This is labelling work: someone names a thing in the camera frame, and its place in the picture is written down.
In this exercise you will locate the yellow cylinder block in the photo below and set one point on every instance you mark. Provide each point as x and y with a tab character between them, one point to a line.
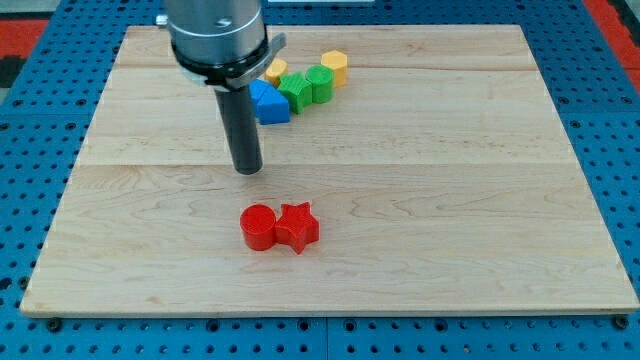
275	71

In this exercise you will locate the blue triangular block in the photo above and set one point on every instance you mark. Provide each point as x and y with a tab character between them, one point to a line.
272	107

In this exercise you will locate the green cylinder block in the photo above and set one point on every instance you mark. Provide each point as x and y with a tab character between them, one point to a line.
321	79

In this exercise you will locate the red star block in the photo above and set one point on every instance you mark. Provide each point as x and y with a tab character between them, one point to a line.
297	227

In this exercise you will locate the wooden board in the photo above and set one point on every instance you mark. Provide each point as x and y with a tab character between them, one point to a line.
441	175

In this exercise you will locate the yellow hexagon block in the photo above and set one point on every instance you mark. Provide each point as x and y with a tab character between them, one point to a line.
337	61

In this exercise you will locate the green star block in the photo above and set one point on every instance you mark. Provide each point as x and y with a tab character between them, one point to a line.
297	90

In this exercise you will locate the blue cube block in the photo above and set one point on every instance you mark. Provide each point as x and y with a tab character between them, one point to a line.
257	89

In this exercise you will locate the red cylinder block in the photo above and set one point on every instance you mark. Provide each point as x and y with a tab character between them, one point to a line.
257	223

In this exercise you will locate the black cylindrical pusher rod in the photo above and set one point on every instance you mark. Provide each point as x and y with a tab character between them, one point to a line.
239	123

